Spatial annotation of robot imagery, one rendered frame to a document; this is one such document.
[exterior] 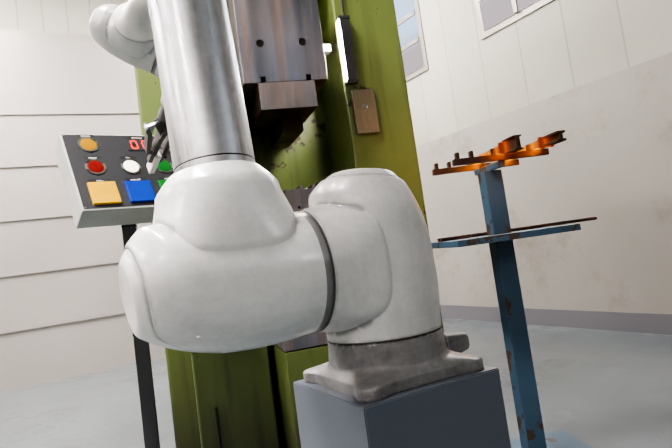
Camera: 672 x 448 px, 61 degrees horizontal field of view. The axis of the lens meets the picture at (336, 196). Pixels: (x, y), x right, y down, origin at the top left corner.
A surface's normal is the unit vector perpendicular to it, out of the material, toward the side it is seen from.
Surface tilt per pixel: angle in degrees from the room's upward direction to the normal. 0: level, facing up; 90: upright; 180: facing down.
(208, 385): 90
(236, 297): 100
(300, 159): 90
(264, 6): 90
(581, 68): 90
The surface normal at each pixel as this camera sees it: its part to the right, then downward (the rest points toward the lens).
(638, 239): -0.88, 0.08
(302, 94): 0.25, -0.12
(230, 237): 0.37, -0.35
